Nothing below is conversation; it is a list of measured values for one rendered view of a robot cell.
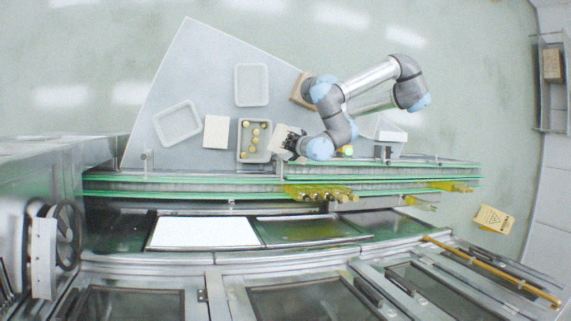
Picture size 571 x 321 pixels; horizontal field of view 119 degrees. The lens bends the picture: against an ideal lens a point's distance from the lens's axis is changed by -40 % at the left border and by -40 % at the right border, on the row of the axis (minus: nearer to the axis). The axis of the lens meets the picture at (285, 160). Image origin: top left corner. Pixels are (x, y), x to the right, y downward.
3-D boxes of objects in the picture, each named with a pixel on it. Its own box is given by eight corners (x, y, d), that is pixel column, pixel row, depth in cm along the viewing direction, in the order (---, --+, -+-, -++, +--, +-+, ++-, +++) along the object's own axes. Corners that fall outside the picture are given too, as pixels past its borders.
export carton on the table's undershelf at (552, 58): (542, 48, 341) (557, 46, 303) (548, 57, 355) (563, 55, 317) (543, 78, 347) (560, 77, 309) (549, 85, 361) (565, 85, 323)
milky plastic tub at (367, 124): (344, 100, 164) (352, 99, 155) (373, 113, 171) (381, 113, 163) (336, 127, 164) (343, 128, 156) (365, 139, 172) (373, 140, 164)
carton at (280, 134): (277, 123, 121) (282, 123, 114) (308, 137, 126) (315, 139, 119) (266, 149, 121) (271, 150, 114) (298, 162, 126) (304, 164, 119)
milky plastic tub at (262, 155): (234, 160, 147) (236, 162, 138) (236, 117, 144) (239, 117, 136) (266, 160, 152) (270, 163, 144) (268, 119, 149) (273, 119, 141)
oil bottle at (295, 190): (283, 192, 144) (297, 203, 124) (283, 181, 143) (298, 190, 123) (294, 191, 146) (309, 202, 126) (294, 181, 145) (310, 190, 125)
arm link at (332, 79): (325, 73, 137) (337, 69, 124) (336, 97, 140) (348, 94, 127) (305, 82, 134) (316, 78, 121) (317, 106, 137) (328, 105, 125)
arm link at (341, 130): (351, 107, 87) (324, 121, 85) (364, 137, 90) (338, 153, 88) (339, 108, 95) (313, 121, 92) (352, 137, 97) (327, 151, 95)
